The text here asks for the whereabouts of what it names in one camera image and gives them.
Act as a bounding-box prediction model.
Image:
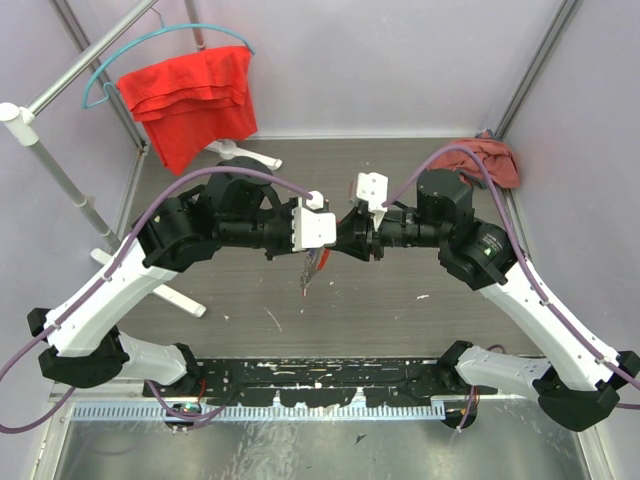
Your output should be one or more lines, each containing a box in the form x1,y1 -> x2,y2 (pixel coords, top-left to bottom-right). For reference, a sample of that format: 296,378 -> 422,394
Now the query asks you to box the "metal key organizer red handle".
300,247 -> 331,297

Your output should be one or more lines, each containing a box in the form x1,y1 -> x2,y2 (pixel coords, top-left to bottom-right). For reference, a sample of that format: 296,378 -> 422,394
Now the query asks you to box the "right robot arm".
334,169 -> 639,432

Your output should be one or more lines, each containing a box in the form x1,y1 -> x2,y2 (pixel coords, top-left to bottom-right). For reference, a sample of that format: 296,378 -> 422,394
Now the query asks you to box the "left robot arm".
28,157 -> 322,396

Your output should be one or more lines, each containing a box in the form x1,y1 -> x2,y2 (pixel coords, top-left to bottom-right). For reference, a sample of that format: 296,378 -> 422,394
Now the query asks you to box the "pink shirt grey trim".
430,131 -> 521,189

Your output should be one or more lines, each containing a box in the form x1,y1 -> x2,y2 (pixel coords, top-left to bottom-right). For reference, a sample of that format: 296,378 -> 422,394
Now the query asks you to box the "red cloth on hanger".
116,46 -> 258,176

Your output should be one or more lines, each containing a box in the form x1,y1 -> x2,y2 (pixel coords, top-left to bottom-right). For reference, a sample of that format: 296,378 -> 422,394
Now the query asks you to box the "teal clothes hanger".
81,7 -> 255,109

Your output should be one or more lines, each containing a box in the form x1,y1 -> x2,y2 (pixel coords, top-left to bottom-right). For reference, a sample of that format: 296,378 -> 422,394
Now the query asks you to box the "white clothes rack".
0,0 -> 283,318

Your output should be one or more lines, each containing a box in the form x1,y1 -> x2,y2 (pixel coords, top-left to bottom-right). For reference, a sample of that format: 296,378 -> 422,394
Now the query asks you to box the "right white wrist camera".
349,172 -> 388,232

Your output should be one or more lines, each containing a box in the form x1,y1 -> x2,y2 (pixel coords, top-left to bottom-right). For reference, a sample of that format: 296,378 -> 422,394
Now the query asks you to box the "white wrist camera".
291,191 -> 337,252
349,172 -> 388,232

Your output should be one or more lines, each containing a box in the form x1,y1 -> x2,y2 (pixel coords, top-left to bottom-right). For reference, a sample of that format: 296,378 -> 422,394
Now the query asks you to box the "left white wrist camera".
291,191 -> 337,252

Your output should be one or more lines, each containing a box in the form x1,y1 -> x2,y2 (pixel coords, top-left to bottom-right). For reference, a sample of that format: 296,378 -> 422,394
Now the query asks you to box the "white cable duct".
70,401 -> 446,422

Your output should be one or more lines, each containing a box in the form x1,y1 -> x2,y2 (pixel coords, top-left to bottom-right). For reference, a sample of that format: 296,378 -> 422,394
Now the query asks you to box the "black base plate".
158,358 -> 470,408

